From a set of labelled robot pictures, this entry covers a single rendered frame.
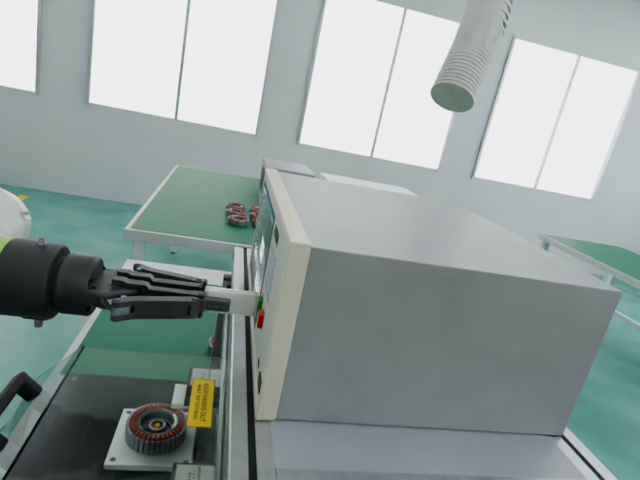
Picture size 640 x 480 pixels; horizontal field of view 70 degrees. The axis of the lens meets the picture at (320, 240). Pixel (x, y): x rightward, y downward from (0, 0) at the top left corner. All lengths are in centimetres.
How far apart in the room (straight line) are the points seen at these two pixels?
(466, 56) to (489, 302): 135
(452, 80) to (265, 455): 145
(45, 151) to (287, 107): 257
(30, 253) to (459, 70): 146
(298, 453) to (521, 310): 28
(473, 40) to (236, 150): 380
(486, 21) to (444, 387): 150
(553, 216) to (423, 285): 630
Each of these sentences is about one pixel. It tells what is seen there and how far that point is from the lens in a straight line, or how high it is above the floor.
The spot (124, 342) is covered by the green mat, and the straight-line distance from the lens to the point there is 136.
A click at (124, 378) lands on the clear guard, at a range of 67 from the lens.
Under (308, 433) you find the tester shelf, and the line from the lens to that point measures 53.
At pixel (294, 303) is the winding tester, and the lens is 46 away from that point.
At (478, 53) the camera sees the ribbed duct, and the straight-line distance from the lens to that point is 182.
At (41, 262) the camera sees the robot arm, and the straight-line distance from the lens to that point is 61.
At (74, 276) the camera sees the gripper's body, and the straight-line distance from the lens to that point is 60.
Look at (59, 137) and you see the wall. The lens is 559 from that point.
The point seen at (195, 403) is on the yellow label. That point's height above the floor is 107.
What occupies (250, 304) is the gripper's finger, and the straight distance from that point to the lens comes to 62.
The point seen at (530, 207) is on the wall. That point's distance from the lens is 654.
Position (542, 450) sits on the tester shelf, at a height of 111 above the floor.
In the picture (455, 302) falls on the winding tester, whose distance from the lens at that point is 52.
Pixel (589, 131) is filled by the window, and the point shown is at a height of 180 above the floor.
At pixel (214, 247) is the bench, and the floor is 72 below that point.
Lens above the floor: 145
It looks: 16 degrees down
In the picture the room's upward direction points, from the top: 12 degrees clockwise
